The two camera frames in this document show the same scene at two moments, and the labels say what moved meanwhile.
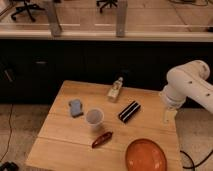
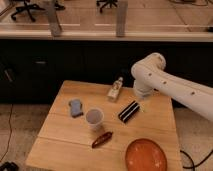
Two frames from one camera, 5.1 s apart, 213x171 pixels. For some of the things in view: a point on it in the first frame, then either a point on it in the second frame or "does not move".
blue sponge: (75, 108) does not move
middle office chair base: (110, 2) does not move
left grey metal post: (54, 24) does not move
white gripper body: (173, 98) -> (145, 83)
